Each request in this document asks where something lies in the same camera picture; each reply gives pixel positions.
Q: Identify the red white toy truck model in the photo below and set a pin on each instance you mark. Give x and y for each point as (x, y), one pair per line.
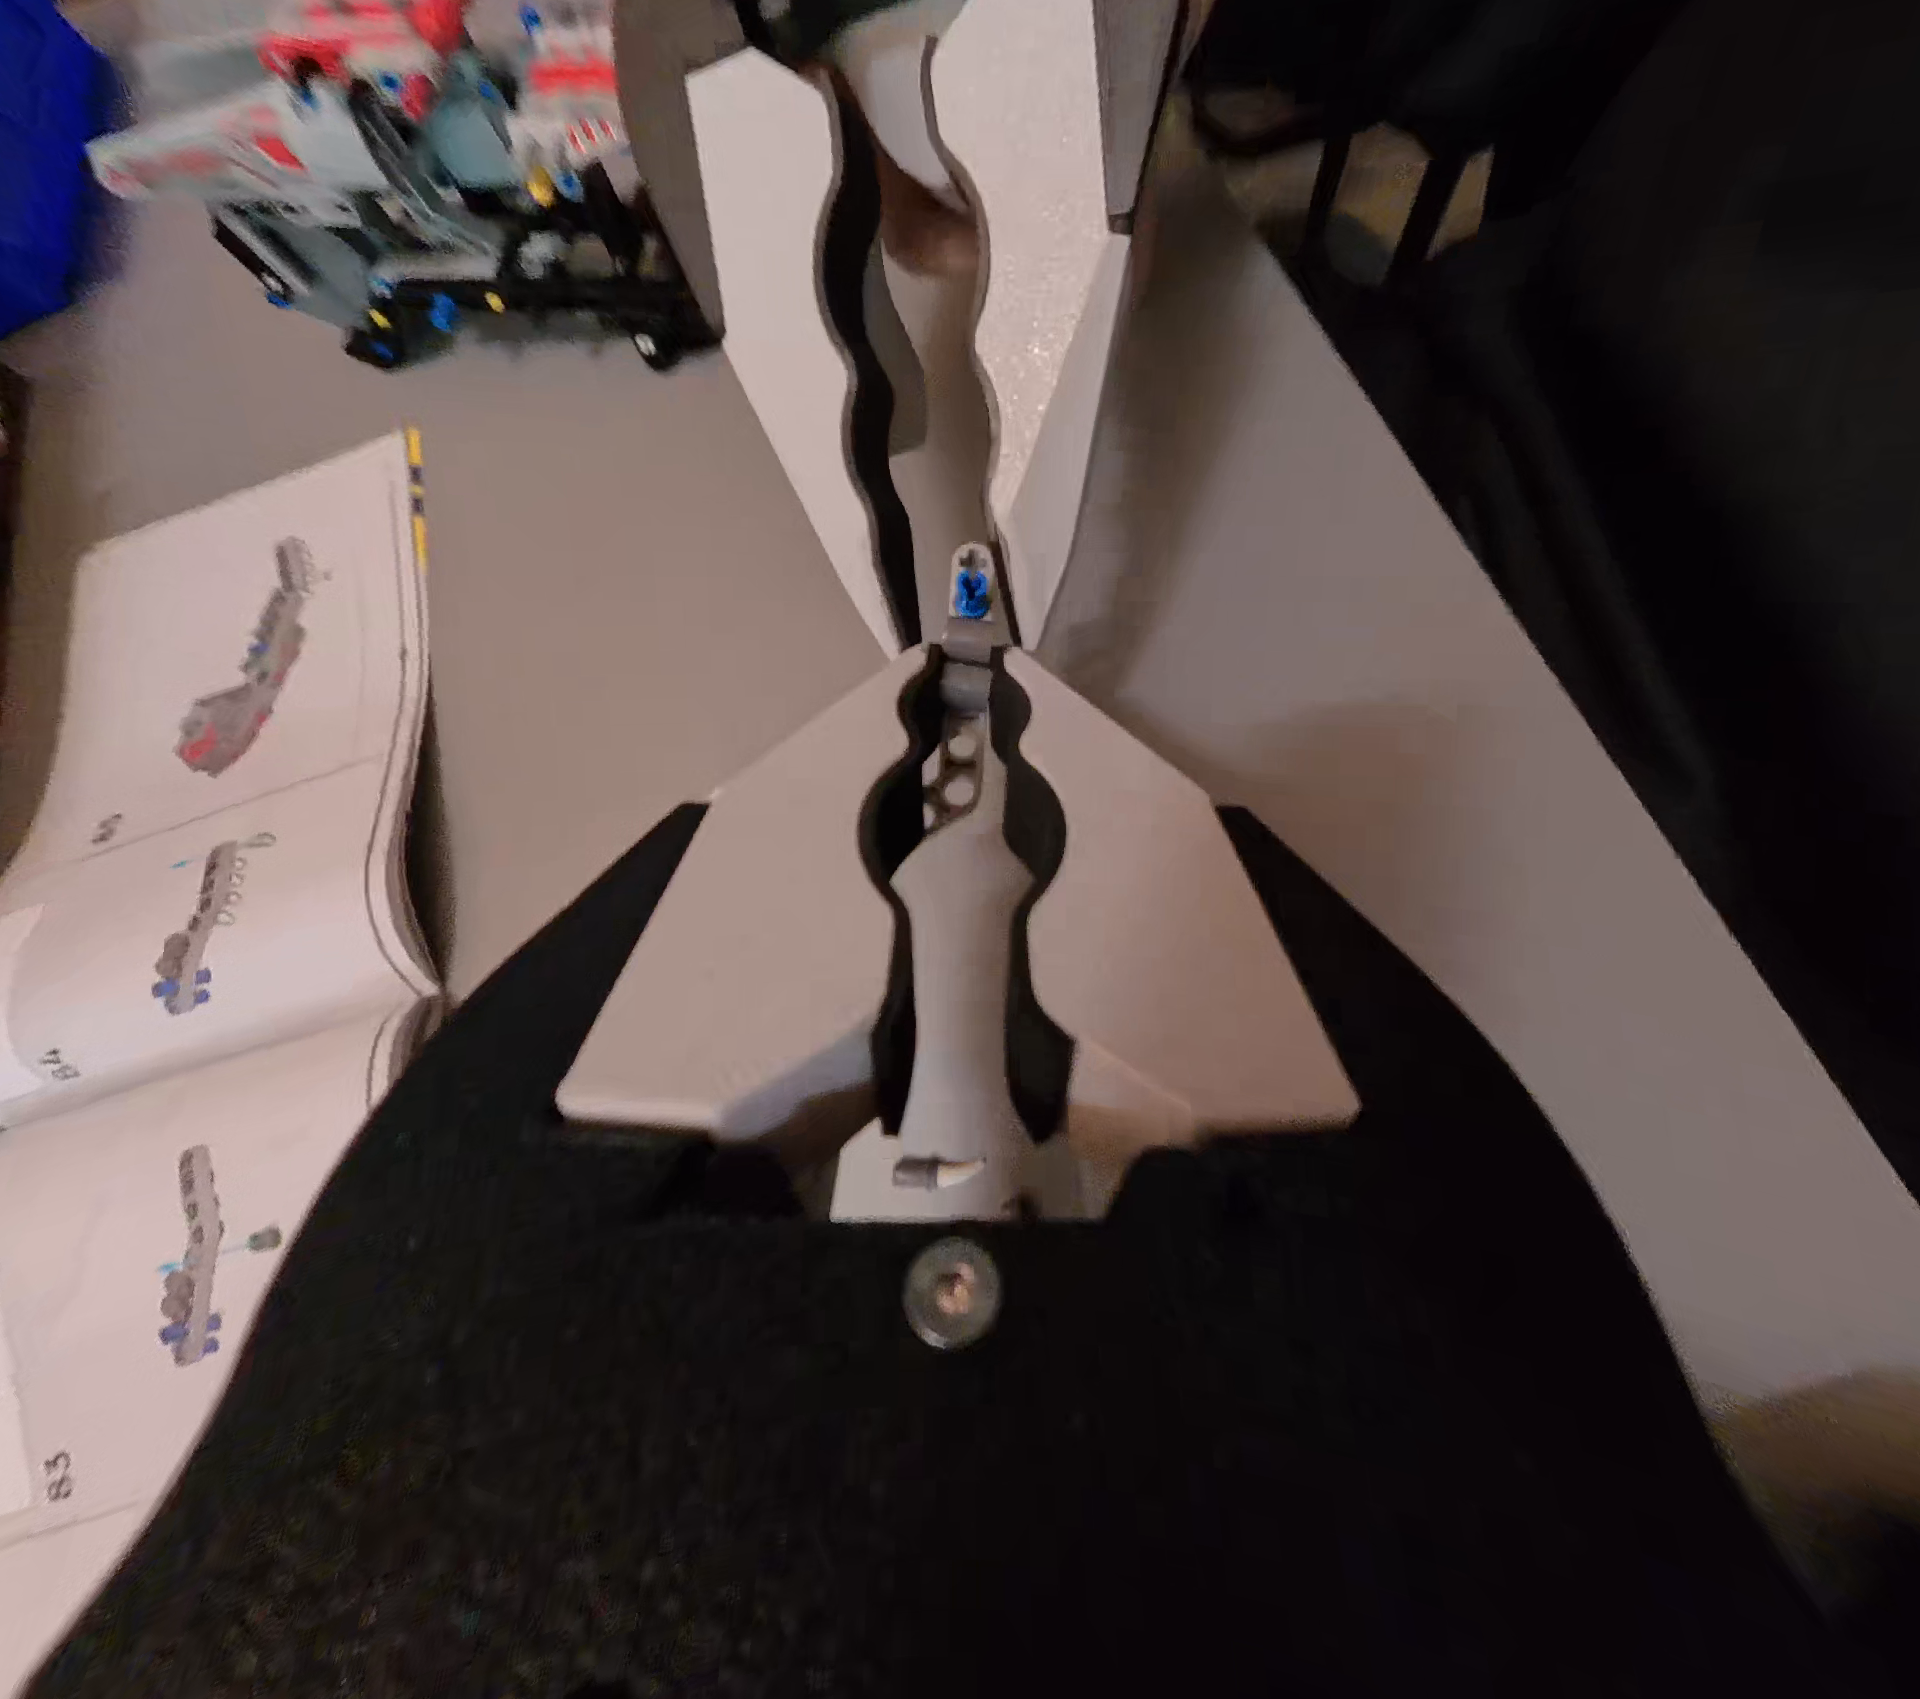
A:
(375, 169)

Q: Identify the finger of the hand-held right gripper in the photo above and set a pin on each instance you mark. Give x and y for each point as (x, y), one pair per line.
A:
(1034, 229)
(766, 229)

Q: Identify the grey bent brick beam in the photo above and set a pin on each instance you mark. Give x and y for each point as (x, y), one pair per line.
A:
(957, 768)

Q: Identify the person's right hand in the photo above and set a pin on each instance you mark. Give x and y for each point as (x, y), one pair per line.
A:
(929, 229)

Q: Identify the blue storage bin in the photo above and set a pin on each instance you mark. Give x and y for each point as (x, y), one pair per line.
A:
(44, 125)

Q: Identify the blue connector pin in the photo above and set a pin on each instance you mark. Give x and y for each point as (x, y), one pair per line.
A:
(970, 597)

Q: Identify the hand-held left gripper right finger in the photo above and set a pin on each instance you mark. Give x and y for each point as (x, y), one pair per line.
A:
(1199, 980)

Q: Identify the person's dark clothed body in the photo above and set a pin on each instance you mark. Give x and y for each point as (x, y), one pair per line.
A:
(1725, 529)

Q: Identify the grey pin with white tooth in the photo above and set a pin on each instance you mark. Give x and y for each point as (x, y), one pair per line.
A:
(914, 1176)

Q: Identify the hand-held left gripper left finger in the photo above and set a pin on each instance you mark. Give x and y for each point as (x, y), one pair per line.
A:
(718, 980)

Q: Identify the open instruction booklet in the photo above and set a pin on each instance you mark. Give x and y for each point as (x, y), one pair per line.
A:
(223, 905)

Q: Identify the grey desk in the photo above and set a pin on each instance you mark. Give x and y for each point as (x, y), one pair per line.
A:
(631, 529)

